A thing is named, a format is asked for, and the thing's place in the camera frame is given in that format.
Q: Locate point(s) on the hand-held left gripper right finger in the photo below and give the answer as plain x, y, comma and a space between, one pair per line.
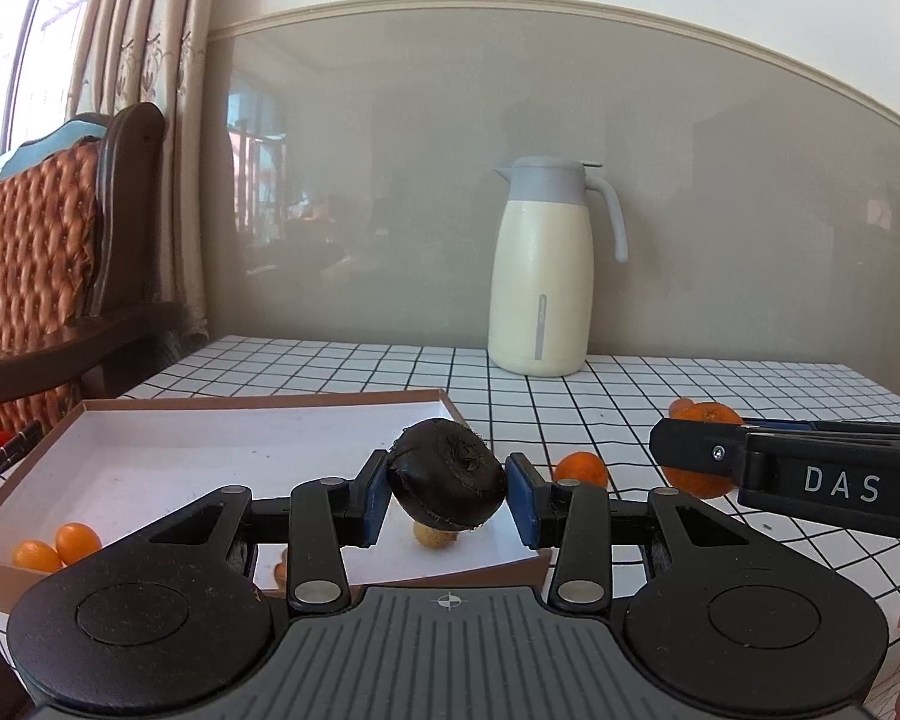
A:
521, 502

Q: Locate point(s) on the black ridged bar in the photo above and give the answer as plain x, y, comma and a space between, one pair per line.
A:
4, 457

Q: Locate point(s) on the dark orange mandarin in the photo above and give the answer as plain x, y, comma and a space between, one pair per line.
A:
581, 469

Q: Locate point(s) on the dark brown water chestnut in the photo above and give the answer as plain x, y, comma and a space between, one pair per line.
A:
442, 472

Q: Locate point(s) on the wooden chair orange woven back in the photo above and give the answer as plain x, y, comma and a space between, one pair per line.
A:
131, 165

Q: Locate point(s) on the brown cardboard box white inside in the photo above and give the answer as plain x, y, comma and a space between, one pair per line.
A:
195, 450

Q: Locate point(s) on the small yellow-orange mandarin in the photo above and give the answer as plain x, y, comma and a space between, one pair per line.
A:
79, 542
36, 556

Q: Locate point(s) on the cream thermos jug grey lid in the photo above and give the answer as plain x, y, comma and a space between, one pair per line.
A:
540, 277

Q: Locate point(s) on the white black checked tablecloth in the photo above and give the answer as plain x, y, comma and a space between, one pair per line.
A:
645, 390

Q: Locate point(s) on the large orange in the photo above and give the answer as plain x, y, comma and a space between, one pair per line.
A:
694, 481

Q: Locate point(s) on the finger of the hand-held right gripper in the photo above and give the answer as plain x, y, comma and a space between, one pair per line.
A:
780, 426
697, 450

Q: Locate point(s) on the blue padded chair back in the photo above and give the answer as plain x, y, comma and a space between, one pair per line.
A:
52, 146

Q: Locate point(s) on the beige patterned curtain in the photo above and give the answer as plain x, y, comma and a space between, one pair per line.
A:
157, 30

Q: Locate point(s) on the window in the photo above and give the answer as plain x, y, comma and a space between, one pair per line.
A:
37, 37

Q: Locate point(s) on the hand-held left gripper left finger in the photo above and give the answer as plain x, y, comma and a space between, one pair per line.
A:
375, 499

